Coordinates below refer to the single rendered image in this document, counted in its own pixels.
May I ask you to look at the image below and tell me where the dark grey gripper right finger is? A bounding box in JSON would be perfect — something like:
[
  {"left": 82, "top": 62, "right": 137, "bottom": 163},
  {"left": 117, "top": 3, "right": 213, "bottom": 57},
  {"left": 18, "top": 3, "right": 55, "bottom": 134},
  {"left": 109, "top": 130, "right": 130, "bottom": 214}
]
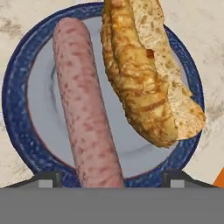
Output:
[{"left": 161, "top": 170, "right": 221, "bottom": 189}]

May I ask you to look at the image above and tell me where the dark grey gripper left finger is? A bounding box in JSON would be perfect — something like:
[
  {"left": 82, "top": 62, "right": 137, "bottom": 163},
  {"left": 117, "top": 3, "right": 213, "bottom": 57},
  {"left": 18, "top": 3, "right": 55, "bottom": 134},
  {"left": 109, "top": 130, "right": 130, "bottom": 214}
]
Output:
[{"left": 3, "top": 170, "right": 64, "bottom": 189}]

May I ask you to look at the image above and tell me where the blue rimmed white bowl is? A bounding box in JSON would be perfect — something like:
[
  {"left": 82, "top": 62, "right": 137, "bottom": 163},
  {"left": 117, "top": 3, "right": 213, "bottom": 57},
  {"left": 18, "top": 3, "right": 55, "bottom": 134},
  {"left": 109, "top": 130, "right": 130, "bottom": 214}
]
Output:
[{"left": 1, "top": 2, "right": 206, "bottom": 189}]

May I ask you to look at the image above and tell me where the pink sausage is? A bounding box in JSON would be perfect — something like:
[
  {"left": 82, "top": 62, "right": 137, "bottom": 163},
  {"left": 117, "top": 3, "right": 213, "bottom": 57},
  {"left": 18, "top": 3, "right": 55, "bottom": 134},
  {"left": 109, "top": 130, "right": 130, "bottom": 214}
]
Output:
[{"left": 52, "top": 17, "right": 125, "bottom": 189}]

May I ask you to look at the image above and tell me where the golden brown bun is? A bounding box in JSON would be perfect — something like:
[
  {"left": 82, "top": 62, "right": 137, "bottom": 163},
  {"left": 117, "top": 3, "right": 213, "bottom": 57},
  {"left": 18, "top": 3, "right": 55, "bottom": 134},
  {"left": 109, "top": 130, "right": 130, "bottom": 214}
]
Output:
[{"left": 100, "top": 0, "right": 207, "bottom": 149}]

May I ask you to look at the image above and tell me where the orange object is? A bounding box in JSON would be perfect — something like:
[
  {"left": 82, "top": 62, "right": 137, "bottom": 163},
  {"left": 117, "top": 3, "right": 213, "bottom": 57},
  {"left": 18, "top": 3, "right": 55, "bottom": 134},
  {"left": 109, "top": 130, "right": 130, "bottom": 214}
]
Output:
[{"left": 213, "top": 168, "right": 224, "bottom": 189}]

